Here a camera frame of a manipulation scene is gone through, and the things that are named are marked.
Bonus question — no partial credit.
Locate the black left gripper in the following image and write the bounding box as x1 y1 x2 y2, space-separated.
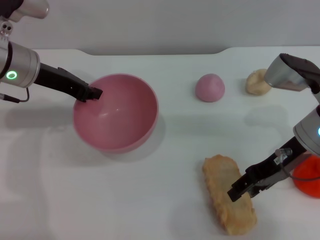
33 62 104 103

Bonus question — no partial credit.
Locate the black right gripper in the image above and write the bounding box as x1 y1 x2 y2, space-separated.
226 136 309 203

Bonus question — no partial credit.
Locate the orange striped bread loaf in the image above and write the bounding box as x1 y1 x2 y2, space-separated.
202 154 258 236

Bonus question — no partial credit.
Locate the pink bowl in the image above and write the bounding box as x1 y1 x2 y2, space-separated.
72 73 160 154

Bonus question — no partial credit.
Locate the red bun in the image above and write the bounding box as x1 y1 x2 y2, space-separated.
291 154 320 199

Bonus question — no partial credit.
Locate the cream folded bun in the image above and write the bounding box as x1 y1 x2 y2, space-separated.
246 68 273 95

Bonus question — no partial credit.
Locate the pink round bun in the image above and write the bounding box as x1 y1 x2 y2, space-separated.
194 73 226 103

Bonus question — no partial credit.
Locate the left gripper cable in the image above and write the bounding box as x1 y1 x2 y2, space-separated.
0 88 31 104

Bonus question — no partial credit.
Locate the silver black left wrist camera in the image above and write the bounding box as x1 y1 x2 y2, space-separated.
0 0 50 24

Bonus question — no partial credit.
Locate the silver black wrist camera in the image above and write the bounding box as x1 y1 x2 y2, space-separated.
0 0 50 24
264 53 320 95

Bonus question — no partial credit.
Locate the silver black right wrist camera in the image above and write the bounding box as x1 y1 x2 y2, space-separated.
264 53 320 95

